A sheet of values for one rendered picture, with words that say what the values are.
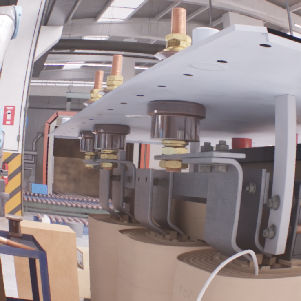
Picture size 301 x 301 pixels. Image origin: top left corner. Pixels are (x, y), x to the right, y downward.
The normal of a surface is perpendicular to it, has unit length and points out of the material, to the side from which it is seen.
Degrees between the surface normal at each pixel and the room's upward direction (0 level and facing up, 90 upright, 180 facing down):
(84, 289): 90
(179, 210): 90
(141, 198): 90
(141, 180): 90
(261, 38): 180
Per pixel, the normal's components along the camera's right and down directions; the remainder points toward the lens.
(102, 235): -0.74, -0.07
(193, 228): -0.95, -0.07
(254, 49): -0.05, 1.00
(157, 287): -0.51, -0.07
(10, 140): 0.29, -0.04
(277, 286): -0.24, -0.07
